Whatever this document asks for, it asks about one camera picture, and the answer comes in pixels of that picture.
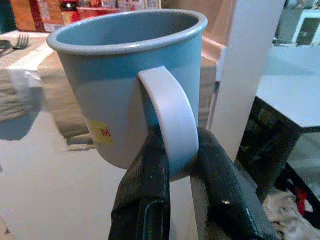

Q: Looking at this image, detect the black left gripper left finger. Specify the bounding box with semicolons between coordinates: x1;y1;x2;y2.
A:
108;129;174;240

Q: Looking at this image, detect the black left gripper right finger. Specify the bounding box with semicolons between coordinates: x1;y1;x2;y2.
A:
190;128;279;240

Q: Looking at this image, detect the blue mug with white handle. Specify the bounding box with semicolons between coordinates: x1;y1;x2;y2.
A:
46;9;209;182

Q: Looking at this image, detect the beige crumpled cloth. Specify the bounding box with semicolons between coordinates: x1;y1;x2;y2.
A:
261;191;320;240

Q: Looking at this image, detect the black laundry basket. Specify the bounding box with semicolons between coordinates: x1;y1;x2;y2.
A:
236;98;320;227

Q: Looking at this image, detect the red garment piece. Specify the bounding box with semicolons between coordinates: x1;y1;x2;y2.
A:
294;186;314;216

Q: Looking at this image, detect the white pillar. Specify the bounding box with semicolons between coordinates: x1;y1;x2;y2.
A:
209;0;286;164

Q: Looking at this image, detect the white cabinet with dark panes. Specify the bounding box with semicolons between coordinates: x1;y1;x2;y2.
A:
291;9;320;48

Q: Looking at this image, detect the red gift box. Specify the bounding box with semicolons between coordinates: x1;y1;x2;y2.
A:
59;0;131;25

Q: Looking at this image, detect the silver fork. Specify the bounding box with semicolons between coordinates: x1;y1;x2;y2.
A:
11;34;31;51

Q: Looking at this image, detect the orange brown box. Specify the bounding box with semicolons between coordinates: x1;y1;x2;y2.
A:
9;0;47;33

